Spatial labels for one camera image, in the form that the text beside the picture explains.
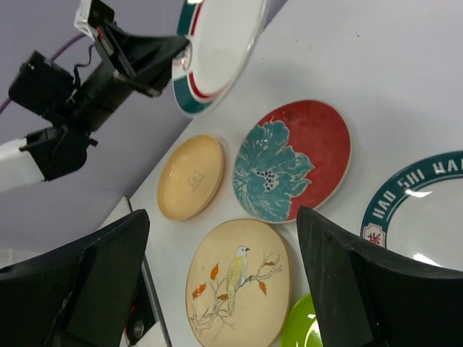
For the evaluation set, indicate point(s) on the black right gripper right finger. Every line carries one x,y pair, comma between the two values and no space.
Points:
365,295

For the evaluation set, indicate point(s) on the plain yellow plate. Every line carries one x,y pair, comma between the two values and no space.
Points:
191,177

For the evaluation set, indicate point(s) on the red plate with teal flower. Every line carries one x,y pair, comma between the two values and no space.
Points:
297,155

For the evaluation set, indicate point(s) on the small green red rimmed plate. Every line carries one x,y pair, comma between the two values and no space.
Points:
222,35

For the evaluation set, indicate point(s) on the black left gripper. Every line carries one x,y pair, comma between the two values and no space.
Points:
129,64

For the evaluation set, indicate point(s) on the lime green plate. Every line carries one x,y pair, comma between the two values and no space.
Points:
301,327

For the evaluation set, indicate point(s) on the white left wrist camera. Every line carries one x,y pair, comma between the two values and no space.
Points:
90,15

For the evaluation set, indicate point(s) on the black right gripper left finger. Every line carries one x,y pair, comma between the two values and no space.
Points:
79,294

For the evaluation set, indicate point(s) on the large green rimmed lettered plate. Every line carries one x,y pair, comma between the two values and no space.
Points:
417,213

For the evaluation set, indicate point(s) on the beige plate with bird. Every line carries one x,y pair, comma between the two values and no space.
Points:
238,286

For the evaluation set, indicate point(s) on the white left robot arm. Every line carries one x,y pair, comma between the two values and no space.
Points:
44,155

